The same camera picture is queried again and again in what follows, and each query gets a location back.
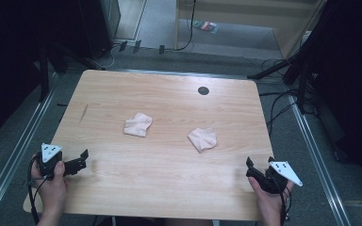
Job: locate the pink sock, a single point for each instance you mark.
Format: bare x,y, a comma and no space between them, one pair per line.
137,125
203,139

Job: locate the black metal stand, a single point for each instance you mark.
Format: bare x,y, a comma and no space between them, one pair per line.
44,72

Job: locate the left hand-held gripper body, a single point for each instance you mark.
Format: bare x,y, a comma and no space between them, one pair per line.
52,164

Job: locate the black tripod stand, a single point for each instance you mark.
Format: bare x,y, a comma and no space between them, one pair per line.
301,81

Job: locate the colourful packet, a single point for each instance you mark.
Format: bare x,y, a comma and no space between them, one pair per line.
205,26

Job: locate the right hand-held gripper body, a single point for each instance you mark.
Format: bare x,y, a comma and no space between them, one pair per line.
271,182

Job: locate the metal floor rail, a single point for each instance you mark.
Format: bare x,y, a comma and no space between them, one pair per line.
317,163
15,157

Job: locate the person's left hand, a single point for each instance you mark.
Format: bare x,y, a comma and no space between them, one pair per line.
52,193

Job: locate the person's right hand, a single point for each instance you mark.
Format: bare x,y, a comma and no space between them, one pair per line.
271,204

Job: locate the black round table grommet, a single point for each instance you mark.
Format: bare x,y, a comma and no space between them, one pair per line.
203,90

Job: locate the black cabinet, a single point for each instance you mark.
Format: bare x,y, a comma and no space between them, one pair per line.
99,25

